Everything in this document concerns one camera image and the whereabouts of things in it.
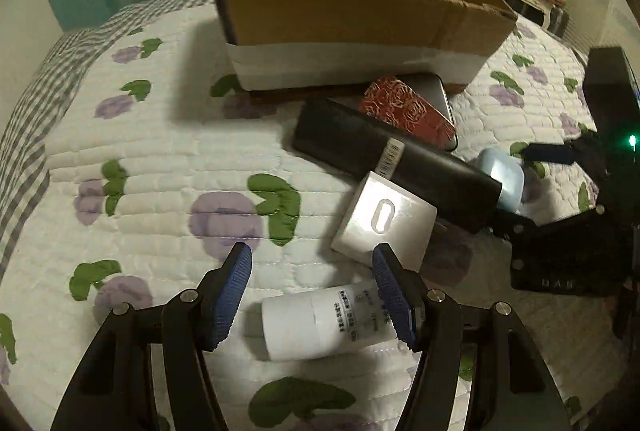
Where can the light blue earbud case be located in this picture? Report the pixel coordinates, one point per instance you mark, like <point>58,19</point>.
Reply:
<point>500,178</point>

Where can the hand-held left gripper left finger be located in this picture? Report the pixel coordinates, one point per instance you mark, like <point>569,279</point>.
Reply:
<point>231,296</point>

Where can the red patterned box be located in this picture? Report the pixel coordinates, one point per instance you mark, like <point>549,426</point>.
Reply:
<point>402,107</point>

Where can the white cylindrical bottle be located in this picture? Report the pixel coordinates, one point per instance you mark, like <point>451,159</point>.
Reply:
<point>300,326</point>

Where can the flat grey metal case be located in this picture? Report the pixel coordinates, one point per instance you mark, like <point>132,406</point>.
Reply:
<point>435,90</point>

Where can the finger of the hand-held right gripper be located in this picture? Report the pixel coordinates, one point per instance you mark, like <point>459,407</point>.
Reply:
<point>547,153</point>
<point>565,251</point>

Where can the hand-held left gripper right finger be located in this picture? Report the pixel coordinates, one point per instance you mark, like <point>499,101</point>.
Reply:
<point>395,303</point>

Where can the cardboard box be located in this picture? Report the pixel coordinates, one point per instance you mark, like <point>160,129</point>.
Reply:
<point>350,16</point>

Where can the long black box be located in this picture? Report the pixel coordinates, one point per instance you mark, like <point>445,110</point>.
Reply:
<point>340,136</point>

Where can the floral quilted blanket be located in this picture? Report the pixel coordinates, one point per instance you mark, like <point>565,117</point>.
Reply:
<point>150,136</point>

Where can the silver white box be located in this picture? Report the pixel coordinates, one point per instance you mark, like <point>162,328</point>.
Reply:
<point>360,231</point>

